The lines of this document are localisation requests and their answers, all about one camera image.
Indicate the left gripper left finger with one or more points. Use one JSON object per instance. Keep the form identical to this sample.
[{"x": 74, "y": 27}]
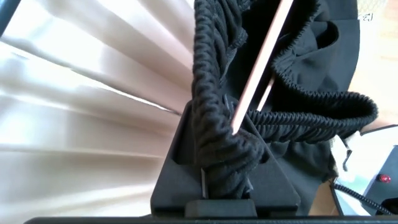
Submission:
[{"x": 174, "y": 186}]

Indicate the beige curtain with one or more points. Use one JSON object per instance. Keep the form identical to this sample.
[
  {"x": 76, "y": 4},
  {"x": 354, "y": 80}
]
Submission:
[{"x": 93, "y": 62}]

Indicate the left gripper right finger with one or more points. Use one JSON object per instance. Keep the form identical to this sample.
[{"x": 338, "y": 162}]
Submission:
[{"x": 276, "y": 189}]

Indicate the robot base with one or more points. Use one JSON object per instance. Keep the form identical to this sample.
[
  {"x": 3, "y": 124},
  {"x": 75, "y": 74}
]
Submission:
[{"x": 370, "y": 149}]

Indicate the pink clothes hanger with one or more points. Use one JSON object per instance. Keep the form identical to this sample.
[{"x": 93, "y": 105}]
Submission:
[{"x": 261, "y": 62}]

